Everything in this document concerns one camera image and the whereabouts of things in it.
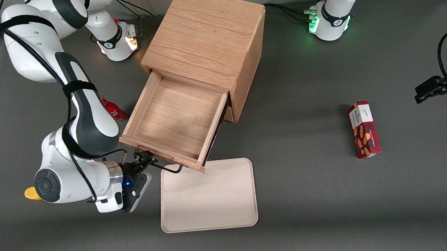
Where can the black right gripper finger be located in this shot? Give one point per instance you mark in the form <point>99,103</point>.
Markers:
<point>142,155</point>
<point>150,162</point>

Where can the yellow lemon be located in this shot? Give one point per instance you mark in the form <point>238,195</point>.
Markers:
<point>31,194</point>

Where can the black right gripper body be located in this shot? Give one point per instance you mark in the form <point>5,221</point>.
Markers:
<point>129,172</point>

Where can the red plaid shortbread box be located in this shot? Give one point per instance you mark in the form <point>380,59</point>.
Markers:
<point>364,129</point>

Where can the oak wooden cabinet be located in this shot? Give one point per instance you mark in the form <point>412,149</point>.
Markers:
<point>209,36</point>

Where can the wooden drawer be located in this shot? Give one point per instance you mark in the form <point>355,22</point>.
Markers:
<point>175,117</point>

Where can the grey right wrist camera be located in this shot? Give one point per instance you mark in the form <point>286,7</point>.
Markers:
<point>109,202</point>

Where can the red soda bottle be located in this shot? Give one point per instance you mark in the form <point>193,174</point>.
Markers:
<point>117,111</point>

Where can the cream plastic tray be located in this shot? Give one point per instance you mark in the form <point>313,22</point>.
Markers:
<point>209,197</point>

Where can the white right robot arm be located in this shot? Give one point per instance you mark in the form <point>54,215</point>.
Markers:
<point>85,119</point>

